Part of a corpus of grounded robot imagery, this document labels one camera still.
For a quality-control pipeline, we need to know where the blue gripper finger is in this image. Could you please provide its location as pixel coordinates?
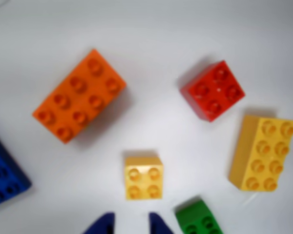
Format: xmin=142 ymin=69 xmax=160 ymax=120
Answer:
xmin=148 ymin=212 xmax=180 ymax=234
xmin=82 ymin=212 xmax=116 ymax=234

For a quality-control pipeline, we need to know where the yellow 2x2 toy block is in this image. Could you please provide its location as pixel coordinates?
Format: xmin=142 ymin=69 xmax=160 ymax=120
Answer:
xmin=124 ymin=155 xmax=164 ymax=201

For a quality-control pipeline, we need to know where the green 2x4 toy block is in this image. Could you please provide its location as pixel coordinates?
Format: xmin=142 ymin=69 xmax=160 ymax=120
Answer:
xmin=174 ymin=197 xmax=224 ymax=234

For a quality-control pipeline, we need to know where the yellow 2x4 toy block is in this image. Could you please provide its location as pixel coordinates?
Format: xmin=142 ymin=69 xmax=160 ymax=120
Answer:
xmin=228 ymin=114 xmax=293 ymax=193

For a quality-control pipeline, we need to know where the orange 2x4 toy block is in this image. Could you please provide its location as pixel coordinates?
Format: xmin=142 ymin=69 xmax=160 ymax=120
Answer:
xmin=31 ymin=48 xmax=127 ymax=145

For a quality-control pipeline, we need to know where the red 2x2 toy block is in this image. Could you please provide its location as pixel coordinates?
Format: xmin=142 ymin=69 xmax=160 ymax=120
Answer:
xmin=180 ymin=60 xmax=246 ymax=122

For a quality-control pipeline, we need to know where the blue 8x8 stud plate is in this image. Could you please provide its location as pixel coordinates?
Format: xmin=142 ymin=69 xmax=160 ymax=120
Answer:
xmin=0 ymin=126 xmax=32 ymax=209

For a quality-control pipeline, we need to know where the white paper sheet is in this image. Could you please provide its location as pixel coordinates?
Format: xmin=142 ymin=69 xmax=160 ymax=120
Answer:
xmin=0 ymin=0 xmax=293 ymax=234

